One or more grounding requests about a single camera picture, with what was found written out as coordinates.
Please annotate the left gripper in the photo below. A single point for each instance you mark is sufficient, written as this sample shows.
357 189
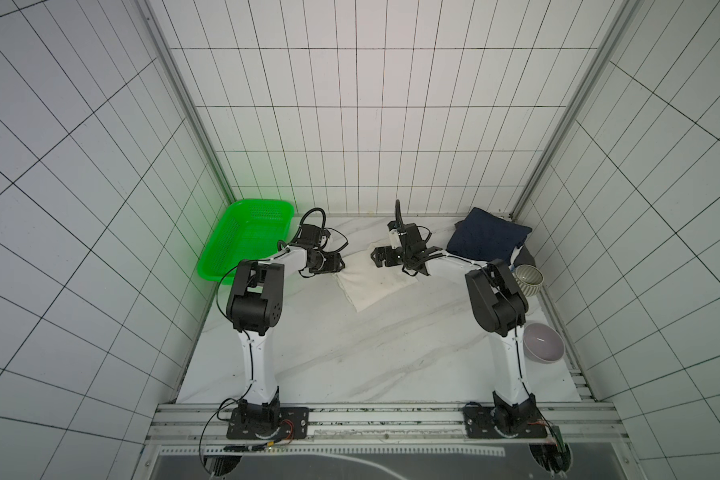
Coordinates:
325 262

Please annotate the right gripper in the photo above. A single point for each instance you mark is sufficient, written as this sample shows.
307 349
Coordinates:
390 255

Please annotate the white t shirt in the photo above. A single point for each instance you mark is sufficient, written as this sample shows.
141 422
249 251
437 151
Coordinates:
364 284

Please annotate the green plastic basket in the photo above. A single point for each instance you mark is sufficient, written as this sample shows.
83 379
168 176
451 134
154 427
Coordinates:
248 230

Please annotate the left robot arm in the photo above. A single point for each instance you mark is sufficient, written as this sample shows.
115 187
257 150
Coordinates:
255 305

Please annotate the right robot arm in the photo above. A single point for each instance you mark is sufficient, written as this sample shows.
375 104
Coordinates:
498 306

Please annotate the folded navy t shirt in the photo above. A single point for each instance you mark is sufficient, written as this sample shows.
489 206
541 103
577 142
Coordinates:
485 237

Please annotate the ribbed white cup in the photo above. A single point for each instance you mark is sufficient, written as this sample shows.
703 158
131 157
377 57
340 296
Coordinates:
530 279

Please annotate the grey round dish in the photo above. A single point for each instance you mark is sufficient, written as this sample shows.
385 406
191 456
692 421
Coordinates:
542 344

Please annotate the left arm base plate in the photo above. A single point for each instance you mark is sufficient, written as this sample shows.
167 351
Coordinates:
256 423

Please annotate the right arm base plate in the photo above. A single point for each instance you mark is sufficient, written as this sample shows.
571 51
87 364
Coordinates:
503 422

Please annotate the aluminium mounting rail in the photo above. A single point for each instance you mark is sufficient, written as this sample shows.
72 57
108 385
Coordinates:
375 428

